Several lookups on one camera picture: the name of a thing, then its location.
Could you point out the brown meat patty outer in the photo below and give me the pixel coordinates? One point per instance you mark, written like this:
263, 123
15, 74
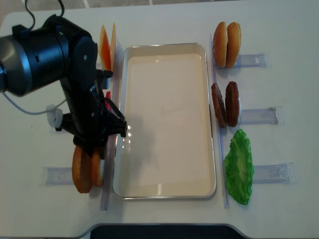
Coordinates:
232, 104

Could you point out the clear rail left bun holder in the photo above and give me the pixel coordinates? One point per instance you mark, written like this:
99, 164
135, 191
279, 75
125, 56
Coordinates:
56, 176

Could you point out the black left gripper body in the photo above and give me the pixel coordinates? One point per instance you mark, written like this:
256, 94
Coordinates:
88, 119

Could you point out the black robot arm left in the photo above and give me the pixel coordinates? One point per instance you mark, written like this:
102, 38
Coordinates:
62, 51

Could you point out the clear rail right bun holder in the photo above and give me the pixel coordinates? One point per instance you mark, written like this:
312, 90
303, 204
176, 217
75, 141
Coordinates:
253, 60

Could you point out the brown meat patty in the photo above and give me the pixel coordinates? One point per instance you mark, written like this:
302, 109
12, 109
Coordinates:
232, 104
219, 107

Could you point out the black monitor edge bottom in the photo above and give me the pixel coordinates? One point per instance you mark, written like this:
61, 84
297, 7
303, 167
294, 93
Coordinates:
164, 232

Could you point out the clear rail lettuce holder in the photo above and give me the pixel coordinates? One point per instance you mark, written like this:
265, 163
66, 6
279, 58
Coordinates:
274, 174

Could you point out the clear long strip right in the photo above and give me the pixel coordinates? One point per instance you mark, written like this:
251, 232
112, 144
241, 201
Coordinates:
219, 136

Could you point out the clear long strip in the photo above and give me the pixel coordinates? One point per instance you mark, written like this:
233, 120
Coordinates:
219, 136
110, 149

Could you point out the silver metal baking tray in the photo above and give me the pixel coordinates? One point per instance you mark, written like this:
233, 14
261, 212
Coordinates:
167, 152

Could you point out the clear rail patty holder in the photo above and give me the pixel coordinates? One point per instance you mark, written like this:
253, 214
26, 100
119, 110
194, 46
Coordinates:
271, 115

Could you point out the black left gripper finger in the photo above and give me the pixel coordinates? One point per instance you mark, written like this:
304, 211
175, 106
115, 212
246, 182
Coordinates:
97, 148
114, 120

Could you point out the clear long strip left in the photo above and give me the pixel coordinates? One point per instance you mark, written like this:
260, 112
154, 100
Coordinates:
110, 149

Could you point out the green lettuce leaf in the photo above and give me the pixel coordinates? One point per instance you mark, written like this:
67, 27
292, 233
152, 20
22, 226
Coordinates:
239, 169

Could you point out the clear rail bun holder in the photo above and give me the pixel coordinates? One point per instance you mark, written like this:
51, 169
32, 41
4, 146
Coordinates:
56, 176
253, 60

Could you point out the brown meat patty inner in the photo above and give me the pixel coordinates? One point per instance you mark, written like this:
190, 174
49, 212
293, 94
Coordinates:
219, 107

